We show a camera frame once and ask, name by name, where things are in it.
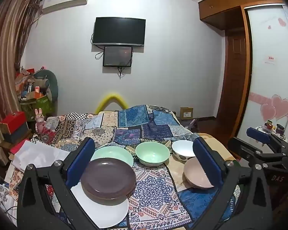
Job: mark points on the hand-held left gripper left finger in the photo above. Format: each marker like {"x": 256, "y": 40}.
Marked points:
{"x": 80, "y": 163}

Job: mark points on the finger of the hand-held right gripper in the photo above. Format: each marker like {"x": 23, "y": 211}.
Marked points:
{"x": 240, "y": 147}
{"x": 256, "y": 134}

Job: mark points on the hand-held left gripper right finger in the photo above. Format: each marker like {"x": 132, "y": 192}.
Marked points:
{"x": 206, "y": 163}

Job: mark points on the pink bowl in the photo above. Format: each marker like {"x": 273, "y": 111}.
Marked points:
{"x": 194, "y": 172}

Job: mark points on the white dotted bowl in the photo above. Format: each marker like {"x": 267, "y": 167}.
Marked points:
{"x": 182, "y": 147}

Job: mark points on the brown plate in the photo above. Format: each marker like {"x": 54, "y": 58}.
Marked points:
{"x": 108, "y": 177}

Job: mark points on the green plate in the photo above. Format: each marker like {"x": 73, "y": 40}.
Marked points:
{"x": 115, "y": 154}

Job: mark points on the green bowl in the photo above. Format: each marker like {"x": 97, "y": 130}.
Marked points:
{"x": 152, "y": 153}

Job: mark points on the white plate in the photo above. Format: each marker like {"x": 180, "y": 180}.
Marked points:
{"x": 110, "y": 214}

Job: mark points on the dark red jar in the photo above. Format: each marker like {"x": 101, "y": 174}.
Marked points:
{"x": 268, "y": 124}

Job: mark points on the white rounded case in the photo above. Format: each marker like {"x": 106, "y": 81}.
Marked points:
{"x": 274, "y": 133}

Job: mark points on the dark purple jar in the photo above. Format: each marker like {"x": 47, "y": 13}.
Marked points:
{"x": 280, "y": 127}

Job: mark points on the white folded cloth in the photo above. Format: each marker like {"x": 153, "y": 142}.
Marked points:
{"x": 38, "y": 154}

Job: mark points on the cardboard box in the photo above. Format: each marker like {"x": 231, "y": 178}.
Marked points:
{"x": 186, "y": 113}

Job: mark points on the pink rabbit toy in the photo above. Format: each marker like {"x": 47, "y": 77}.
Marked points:
{"x": 40, "y": 122}

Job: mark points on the patchwork printed blanket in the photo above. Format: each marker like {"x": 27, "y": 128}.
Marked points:
{"x": 153, "y": 191}

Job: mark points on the wooden room door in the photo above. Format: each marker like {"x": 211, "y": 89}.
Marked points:
{"x": 232, "y": 76}

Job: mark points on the grey box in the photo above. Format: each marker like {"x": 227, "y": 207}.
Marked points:
{"x": 16, "y": 134}

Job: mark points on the yellow foam tube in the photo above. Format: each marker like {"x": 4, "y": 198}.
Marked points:
{"x": 110, "y": 98}

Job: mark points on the red box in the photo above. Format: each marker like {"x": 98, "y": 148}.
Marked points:
{"x": 12, "y": 122}

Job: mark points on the white sliding wardrobe door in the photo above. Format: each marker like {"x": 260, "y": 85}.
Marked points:
{"x": 266, "y": 52}

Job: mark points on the small orange box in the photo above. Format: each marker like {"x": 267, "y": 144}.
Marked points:
{"x": 36, "y": 89}

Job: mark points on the striped brown curtain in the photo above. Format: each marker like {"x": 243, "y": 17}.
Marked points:
{"x": 7, "y": 52}

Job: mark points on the wooden overhead cabinet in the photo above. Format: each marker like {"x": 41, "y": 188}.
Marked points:
{"x": 220, "y": 4}

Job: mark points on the white air conditioner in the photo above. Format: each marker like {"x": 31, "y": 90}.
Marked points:
{"x": 64, "y": 1}

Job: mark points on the small black wall monitor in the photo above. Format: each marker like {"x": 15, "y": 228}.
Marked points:
{"x": 117, "y": 56}

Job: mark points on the black wall television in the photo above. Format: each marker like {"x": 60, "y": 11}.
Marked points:
{"x": 118, "y": 31}

